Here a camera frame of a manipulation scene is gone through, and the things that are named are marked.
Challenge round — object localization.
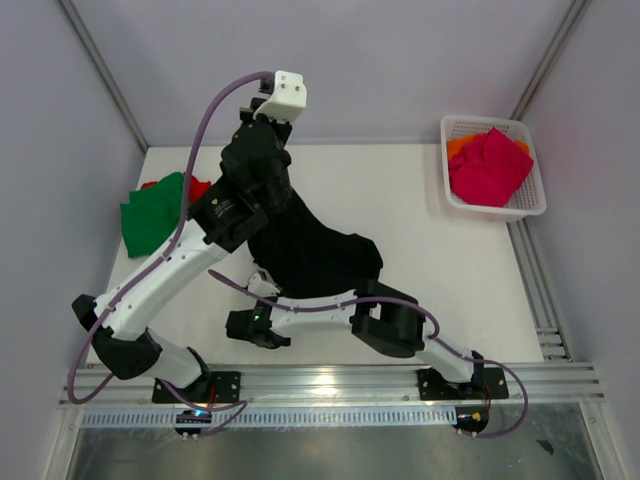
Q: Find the black t shirt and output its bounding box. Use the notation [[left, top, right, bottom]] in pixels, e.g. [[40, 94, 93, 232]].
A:
[[248, 192, 383, 298]]

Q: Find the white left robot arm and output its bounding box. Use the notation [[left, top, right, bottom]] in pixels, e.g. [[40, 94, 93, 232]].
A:
[[72, 70, 307, 402]]

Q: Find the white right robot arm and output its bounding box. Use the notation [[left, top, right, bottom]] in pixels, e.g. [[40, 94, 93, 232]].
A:
[[220, 273, 508, 401]]

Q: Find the red t shirt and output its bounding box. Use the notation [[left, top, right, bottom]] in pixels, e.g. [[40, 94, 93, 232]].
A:
[[140, 175, 212, 204]]

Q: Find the green t shirt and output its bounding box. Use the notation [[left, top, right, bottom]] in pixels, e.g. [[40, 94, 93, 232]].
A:
[[120, 172, 184, 258]]

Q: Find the orange t shirt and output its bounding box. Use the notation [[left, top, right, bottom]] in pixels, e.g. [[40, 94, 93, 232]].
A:
[[447, 133, 530, 160]]

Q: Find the pink t shirt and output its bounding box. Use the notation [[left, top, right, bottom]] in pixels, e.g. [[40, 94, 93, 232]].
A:
[[447, 128, 534, 208]]

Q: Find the white plastic basket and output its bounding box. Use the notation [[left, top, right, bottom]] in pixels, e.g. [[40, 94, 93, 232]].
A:
[[440, 115, 547, 222]]

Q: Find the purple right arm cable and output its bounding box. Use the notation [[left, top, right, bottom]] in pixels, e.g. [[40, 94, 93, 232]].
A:
[[207, 269, 530, 439]]

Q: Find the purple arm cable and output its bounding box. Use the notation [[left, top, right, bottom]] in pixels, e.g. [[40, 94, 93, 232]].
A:
[[207, 269, 530, 439], [67, 72, 251, 441]]

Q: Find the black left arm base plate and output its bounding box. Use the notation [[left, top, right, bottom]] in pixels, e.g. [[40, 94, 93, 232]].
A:
[[151, 371, 241, 405]]

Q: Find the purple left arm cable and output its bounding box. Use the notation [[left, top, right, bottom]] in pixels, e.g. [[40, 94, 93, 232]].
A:
[[67, 72, 251, 441]]

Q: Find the grey slotted cable duct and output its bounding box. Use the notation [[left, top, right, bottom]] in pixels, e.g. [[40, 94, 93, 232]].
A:
[[80, 405, 457, 429]]

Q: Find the left rear frame post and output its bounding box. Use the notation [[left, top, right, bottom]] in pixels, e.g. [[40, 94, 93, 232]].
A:
[[54, 0, 150, 153]]

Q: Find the frame post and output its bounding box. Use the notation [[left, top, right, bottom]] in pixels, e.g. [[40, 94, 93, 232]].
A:
[[510, 0, 593, 121], [54, 0, 150, 153]]

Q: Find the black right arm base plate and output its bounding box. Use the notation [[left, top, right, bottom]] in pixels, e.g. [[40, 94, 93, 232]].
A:
[[416, 367, 510, 400]]

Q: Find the aluminium front rail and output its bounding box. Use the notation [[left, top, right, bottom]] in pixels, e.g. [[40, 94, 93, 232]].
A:
[[58, 363, 607, 409]]

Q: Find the right rear frame post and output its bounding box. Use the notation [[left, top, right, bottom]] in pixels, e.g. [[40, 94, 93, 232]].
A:
[[510, 0, 593, 121]]

